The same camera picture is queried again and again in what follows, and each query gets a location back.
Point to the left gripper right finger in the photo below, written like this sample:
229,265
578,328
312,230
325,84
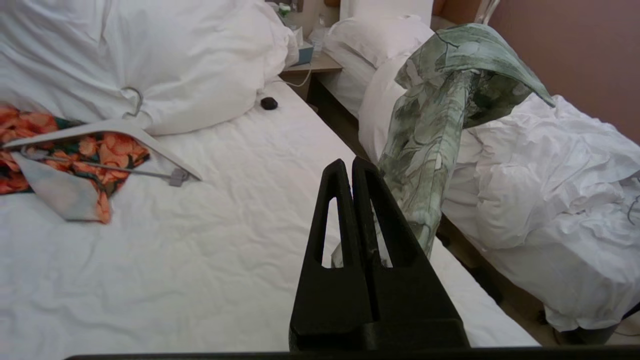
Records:
415,295

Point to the orange floral garment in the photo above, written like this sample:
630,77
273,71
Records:
95,155

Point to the green patterned shirt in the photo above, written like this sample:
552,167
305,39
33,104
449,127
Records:
430,130

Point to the large white pillow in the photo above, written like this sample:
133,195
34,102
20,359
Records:
165,55

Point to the white bed with crumpled duvet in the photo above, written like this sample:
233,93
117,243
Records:
540,200

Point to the teal tissue box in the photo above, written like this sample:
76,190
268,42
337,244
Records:
303,52

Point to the small black round object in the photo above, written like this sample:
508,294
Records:
269,103

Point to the wooden nightstand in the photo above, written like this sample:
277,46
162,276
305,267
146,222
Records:
312,67

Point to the white wooden clothes hanger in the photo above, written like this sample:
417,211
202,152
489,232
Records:
107,131

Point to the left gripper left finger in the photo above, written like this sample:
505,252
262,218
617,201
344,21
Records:
334,300

